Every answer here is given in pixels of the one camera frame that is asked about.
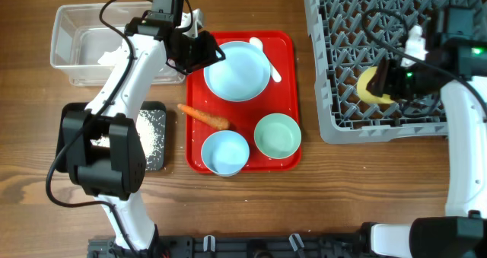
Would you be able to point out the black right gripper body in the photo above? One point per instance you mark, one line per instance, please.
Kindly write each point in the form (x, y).
(405, 83)

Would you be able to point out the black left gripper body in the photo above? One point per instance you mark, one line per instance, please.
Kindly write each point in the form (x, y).
(187, 58)

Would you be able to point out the yellow plastic cup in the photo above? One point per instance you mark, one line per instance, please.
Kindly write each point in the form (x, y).
(365, 95)

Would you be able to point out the large light blue plate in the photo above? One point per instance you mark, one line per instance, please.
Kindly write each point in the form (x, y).
(244, 74)

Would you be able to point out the white rice grains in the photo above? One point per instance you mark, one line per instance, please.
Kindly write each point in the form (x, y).
(151, 129)

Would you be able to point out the small light blue bowl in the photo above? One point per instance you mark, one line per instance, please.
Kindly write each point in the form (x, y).
(225, 153)

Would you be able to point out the green bowl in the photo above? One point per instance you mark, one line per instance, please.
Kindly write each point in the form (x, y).
(277, 136)

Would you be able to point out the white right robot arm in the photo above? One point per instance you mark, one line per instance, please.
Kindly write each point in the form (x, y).
(447, 60)

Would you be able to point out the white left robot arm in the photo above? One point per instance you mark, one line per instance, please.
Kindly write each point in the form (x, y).
(99, 147)

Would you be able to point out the grey dishwasher rack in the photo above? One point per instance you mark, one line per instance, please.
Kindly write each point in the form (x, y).
(342, 52)

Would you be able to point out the black waste tray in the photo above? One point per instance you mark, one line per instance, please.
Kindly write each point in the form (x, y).
(103, 141)

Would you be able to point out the clear plastic waste bin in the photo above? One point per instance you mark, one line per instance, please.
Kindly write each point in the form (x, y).
(79, 40)

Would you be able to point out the crumpled white tissue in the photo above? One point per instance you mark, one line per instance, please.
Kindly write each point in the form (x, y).
(111, 58)

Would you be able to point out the orange carrot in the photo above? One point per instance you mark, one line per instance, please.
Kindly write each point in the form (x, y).
(216, 122)

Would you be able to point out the red plastic tray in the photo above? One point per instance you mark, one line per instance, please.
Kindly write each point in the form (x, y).
(279, 97)

